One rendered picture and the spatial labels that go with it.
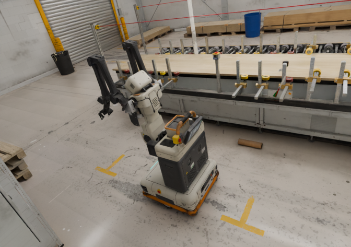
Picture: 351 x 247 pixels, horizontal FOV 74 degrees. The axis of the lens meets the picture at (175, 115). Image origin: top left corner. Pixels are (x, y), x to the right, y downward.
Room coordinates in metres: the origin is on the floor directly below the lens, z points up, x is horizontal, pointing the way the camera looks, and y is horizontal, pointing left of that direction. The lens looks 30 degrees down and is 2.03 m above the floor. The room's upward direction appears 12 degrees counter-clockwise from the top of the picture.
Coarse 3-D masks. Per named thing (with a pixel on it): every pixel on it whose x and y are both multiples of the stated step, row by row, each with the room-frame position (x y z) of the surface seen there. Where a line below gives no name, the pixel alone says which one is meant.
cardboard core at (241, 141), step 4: (240, 140) 2.43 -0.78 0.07; (244, 140) 2.41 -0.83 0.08; (248, 140) 2.39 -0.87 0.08; (240, 144) 2.42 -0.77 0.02; (244, 144) 2.38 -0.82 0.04; (248, 144) 2.35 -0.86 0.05; (252, 144) 2.33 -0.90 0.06; (256, 144) 2.30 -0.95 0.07; (260, 144) 2.28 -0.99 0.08; (260, 148) 2.26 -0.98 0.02
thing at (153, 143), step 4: (164, 128) 1.98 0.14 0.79; (160, 132) 1.93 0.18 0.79; (160, 136) 1.90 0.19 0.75; (152, 140) 1.87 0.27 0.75; (148, 144) 1.82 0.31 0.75; (152, 144) 1.81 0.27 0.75; (156, 144) 1.79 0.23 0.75; (148, 148) 1.83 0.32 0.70; (152, 148) 1.79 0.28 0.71; (152, 152) 1.80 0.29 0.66; (156, 156) 1.78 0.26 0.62
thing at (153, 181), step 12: (156, 168) 2.00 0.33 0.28; (204, 168) 1.84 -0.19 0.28; (216, 168) 1.91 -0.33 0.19; (144, 180) 1.85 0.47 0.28; (156, 180) 1.81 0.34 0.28; (144, 192) 1.84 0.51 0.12; (156, 192) 1.71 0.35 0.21; (168, 192) 1.63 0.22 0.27; (180, 192) 1.59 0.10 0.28; (192, 192) 1.56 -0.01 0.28; (204, 192) 1.65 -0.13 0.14; (168, 204) 1.63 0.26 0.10; (180, 204) 1.54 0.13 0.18; (192, 204) 1.48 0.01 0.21
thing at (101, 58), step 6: (96, 54) 2.04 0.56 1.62; (96, 60) 1.95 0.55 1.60; (102, 60) 1.97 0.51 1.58; (102, 66) 1.95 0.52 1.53; (102, 72) 1.95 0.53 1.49; (108, 72) 1.96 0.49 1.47; (108, 78) 1.93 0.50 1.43; (108, 84) 1.94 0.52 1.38; (114, 84) 1.95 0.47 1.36; (114, 90) 1.92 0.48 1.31; (114, 102) 1.89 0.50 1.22
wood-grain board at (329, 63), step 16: (144, 64) 3.99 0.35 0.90; (160, 64) 3.79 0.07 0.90; (176, 64) 3.62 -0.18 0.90; (192, 64) 3.46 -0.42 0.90; (208, 64) 3.30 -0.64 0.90; (224, 64) 3.16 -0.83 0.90; (240, 64) 3.03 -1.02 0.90; (256, 64) 2.91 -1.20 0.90; (272, 64) 2.80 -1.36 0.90; (304, 64) 2.59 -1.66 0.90; (320, 64) 2.49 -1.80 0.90; (336, 64) 2.40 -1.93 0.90
